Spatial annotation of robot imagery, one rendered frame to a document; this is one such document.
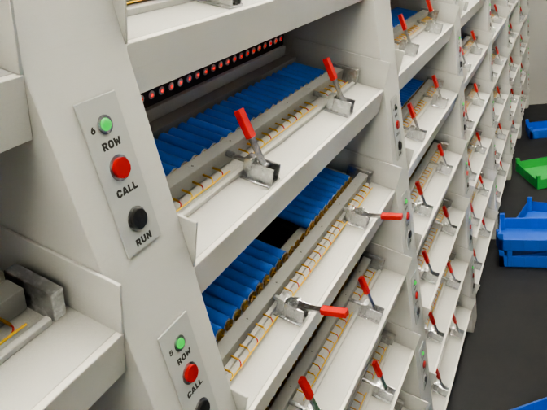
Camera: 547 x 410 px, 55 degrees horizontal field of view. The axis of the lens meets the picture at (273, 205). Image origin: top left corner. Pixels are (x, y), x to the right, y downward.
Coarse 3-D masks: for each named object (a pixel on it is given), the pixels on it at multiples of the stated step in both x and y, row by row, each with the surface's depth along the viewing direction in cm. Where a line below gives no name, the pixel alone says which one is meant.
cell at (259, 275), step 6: (234, 264) 75; (240, 264) 75; (246, 264) 75; (240, 270) 74; (246, 270) 74; (252, 270) 74; (258, 270) 74; (252, 276) 74; (258, 276) 73; (264, 276) 73
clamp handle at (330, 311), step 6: (294, 306) 69; (300, 306) 69; (306, 306) 68; (312, 306) 68; (318, 306) 68; (324, 306) 67; (330, 306) 67; (318, 312) 67; (324, 312) 66; (330, 312) 66; (336, 312) 66; (342, 312) 65; (348, 312) 66
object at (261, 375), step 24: (336, 168) 106; (360, 168) 102; (384, 168) 101; (384, 192) 101; (288, 240) 84; (336, 240) 86; (360, 240) 87; (312, 264) 80; (336, 264) 80; (312, 288) 75; (336, 288) 79; (312, 312) 71; (288, 336) 67; (240, 360) 63; (264, 360) 63; (288, 360) 65; (240, 384) 60; (264, 384) 60; (240, 408) 54; (264, 408) 62
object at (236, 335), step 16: (352, 192) 95; (368, 192) 98; (336, 208) 89; (320, 224) 85; (304, 240) 81; (320, 240) 83; (304, 256) 78; (320, 256) 80; (288, 272) 74; (272, 288) 71; (256, 304) 68; (272, 304) 71; (240, 320) 65; (256, 320) 66; (272, 320) 68; (224, 336) 62; (240, 336) 63; (224, 352) 60; (224, 368) 60; (240, 368) 61
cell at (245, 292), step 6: (222, 276) 72; (216, 282) 72; (222, 282) 71; (228, 282) 71; (234, 282) 71; (228, 288) 71; (234, 288) 71; (240, 288) 70; (246, 288) 71; (240, 294) 70; (246, 294) 70
